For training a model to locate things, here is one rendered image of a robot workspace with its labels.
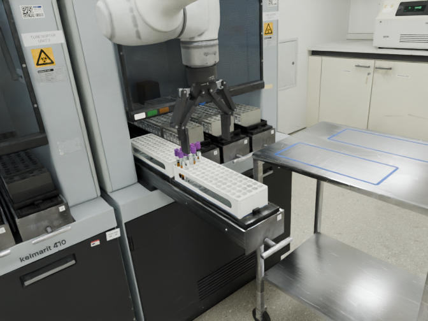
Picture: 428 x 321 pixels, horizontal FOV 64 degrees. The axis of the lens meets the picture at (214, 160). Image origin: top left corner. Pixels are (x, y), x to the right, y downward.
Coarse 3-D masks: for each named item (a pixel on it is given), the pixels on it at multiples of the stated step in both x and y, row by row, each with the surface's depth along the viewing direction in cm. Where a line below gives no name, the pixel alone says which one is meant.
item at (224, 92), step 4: (224, 80) 88; (224, 84) 89; (224, 88) 89; (220, 92) 91; (224, 92) 90; (228, 92) 90; (224, 96) 91; (228, 96) 91; (224, 100) 93; (228, 100) 91; (228, 104) 93; (232, 104) 93; (232, 108) 93
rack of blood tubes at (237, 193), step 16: (208, 160) 103; (176, 176) 102; (192, 176) 94; (208, 176) 93; (224, 176) 92; (240, 176) 92; (208, 192) 96; (224, 192) 84; (240, 192) 84; (256, 192) 83; (224, 208) 86; (240, 208) 81
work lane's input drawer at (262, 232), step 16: (144, 176) 118; (160, 176) 109; (176, 192) 101; (192, 192) 95; (192, 208) 96; (208, 208) 89; (256, 208) 84; (272, 208) 85; (224, 224) 85; (240, 224) 81; (256, 224) 82; (272, 224) 84; (240, 240) 81; (256, 240) 82; (288, 240) 83
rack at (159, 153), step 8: (144, 136) 128; (152, 136) 128; (136, 144) 120; (144, 144) 120; (152, 144) 120; (160, 144) 120; (168, 144) 118; (136, 152) 123; (144, 152) 116; (152, 152) 112; (160, 152) 112; (168, 152) 112; (144, 160) 118; (152, 160) 120; (160, 160) 107; (168, 160) 106; (160, 168) 109; (168, 168) 105
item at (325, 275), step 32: (320, 128) 136; (352, 128) 133; (256, 160) 117; (288, 160) 109; (320, 160) 108; (352, 160) 106; (384, 160) 105; (416, 160) 103; (320, 192) 154; (384, 192) 88; (416, 192) 86; (320, 224) 162; (256, 256) 134; (288, 256) 148; (320, 256) 147; (352, 256) 145; (256, 288) 142; (288, 288) 132; (320, 288) 130; (352, 288) 129; (384, 288) 128; (416, 288) 127; (256, 320) 150; (352, 320) 116; (384, 320) 115; (416, 320) 115
